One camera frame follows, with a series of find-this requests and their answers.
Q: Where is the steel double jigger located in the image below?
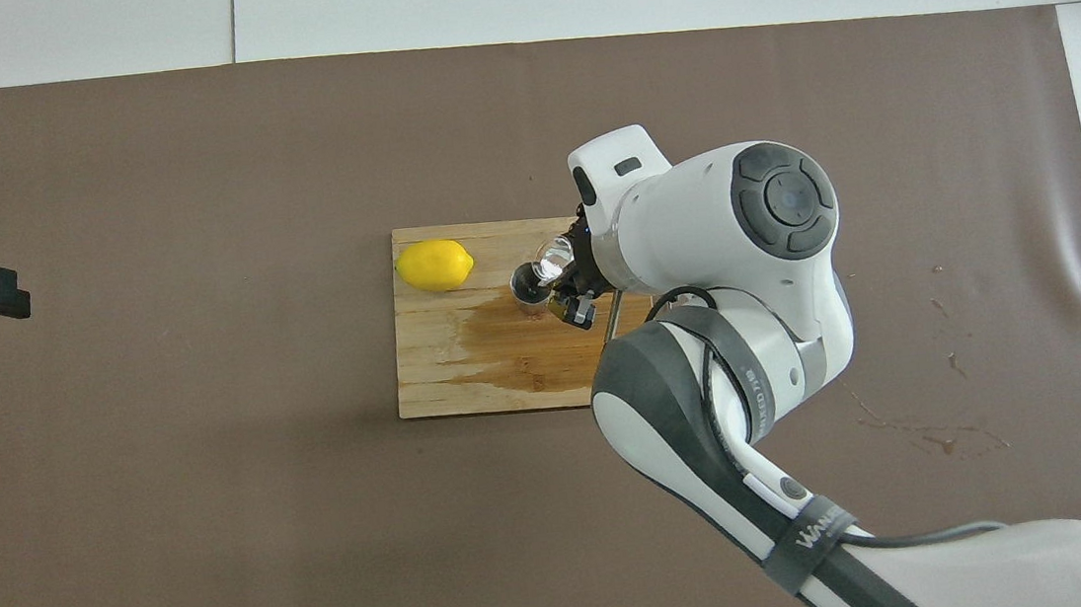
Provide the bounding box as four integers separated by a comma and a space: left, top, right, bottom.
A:
508, 261, 558, 319

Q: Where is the small clear glass cup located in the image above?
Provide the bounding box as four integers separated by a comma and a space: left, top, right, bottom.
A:
534, 233, 580, 285

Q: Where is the brown paper table mat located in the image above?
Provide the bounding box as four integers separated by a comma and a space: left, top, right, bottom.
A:
0, 0, 1081, 607

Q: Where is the wooden cutting board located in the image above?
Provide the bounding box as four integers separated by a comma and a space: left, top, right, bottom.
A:
382, 205, 666, 425

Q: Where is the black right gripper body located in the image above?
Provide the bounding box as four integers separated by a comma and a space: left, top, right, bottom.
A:
558, 202, 616, 305

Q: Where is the yellow lemon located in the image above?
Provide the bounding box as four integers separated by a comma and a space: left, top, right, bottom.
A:
393, 236, 479, 296

